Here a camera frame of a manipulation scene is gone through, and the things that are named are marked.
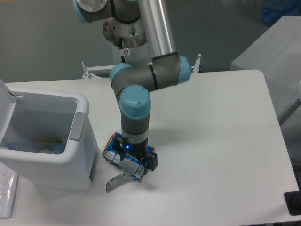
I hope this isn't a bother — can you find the blue snack wrapper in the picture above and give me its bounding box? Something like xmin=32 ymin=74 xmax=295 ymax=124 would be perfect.
xmin=102 ymin=132 xmax=155 ymax=193

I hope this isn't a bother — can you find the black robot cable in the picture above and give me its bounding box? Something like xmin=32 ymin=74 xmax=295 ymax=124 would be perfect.
xmin=119 ymin=37 xmax=131 ymax=77

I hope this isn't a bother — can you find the white plastic trash can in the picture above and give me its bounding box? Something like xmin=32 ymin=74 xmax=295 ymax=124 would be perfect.
xmin=0 ymin=82 xmax=99 ymax=190

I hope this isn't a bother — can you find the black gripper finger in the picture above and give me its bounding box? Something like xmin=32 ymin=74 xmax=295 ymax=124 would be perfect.
xmin=113 ymin=136 xmax=127 ymax=161
xmin=141 ymin=153 xmax=158 ymax=172

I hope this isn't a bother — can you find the blue bag in background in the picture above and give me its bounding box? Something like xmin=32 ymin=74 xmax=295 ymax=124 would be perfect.
xmin=261 ymin=0 xmax=301 ymax=27

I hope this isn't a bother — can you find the crushed clear plastic bottle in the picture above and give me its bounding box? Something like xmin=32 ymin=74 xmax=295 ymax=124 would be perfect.
xmin=0 ymin=141 xmax=66 ymax=155

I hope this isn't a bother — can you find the white paper sheet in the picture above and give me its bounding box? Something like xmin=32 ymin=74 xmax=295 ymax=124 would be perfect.
xmin=0 ymin=163 xmax=19 ymax=219

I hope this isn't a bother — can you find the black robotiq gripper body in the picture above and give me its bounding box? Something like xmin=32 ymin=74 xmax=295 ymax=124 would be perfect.
xmin=121 ymin=138 xmax=148 ymax=162

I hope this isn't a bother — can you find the black device at table edge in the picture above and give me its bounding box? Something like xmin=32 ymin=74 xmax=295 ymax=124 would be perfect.
xmin=284 ymin=191 xmax=301 ymax=216

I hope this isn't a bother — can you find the white covered side table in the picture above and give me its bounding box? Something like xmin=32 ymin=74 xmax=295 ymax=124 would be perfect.
xmin=230 ymin=16 xmax=301 ymax=121

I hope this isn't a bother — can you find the yellow white trash in can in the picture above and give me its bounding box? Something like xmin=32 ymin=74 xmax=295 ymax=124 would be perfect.
xmin=36 ymin=137 xmax=66 ymax=155

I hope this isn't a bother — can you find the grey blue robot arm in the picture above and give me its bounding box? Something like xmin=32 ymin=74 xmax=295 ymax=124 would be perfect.
xmin=73 ymin=0 xmax=191 ymax=171

